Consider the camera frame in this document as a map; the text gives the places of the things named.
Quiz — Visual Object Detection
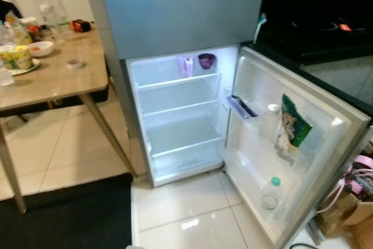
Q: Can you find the clear plastic measuring jug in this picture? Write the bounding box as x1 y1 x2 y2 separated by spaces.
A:
178 57 195 79

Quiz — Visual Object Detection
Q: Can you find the grey fridge compartment door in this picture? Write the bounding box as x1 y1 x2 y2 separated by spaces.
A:
220 44 373 249

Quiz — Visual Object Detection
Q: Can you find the clear glass fridge shelf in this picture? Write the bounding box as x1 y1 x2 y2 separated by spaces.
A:
133 72 224 92
148 136 226 158
141 100 226 119

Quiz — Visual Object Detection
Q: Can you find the grey two-door fridge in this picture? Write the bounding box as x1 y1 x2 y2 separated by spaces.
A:
82 0 270 189

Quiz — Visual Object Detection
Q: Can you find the green snack bag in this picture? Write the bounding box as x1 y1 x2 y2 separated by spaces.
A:
275 93 314 166

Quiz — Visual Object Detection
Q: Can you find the black induction hob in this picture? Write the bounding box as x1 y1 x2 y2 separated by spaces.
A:
288 16 373 43

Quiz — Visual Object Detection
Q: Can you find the white bottle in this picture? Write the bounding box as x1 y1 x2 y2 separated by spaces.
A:
265 103 282 139

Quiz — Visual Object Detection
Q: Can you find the brown cardboard box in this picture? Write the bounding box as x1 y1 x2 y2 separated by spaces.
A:
316 191 373 249

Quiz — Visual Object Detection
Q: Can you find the black kitchen counter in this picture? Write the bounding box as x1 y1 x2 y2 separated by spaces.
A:
255 0 373 117

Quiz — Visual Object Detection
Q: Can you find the dark purple flat box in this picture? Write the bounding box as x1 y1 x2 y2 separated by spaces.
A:
226 94 258 120

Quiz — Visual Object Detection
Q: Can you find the green cap water bottle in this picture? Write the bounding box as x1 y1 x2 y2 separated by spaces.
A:
260 176 284 212

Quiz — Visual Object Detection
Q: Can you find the purple bowl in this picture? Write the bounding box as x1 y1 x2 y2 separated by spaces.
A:
197 53 218 71

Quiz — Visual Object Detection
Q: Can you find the small white dish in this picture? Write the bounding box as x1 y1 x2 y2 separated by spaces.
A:
65 58 85 71

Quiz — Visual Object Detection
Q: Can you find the orange and black tool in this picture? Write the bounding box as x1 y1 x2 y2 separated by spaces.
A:
71 19 93 33

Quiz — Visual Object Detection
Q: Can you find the light wooden dining table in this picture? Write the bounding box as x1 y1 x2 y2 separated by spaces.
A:
0 24 138 215

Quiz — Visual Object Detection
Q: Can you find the clear plastic bottle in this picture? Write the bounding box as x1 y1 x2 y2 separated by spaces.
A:
50 0 70 29
37 1 59 29

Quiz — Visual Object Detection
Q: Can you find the white plate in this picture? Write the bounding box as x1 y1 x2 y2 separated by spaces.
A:
5 59 42 76

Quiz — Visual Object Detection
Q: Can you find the red food packet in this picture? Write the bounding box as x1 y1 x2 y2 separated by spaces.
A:
29 24 48 41

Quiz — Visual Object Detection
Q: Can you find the yellow instant noodle bowl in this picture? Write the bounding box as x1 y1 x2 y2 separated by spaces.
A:
0 45 33 72

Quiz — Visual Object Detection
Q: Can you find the colourful snack bag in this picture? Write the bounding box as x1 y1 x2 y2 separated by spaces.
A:
2 11 30 46

